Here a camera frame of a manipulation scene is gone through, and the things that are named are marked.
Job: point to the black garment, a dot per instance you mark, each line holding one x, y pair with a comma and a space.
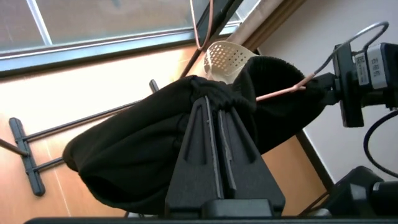
124, 149

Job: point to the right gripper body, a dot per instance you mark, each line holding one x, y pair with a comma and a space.
348, 102

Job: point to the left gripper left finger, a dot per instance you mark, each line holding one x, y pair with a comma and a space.
192, 186

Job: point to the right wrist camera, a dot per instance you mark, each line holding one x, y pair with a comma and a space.
377, 65

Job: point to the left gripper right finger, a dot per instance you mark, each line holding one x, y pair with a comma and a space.
252, 186

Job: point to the window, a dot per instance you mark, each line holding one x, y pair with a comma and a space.
93, 18

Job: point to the beige curtain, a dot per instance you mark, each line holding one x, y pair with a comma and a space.
264, 18

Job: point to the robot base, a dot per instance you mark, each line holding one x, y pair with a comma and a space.
357, 193

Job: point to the white laundry basket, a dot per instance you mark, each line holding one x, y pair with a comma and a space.
227, 59

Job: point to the black clothes rack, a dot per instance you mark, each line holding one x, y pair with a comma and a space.
28, 161

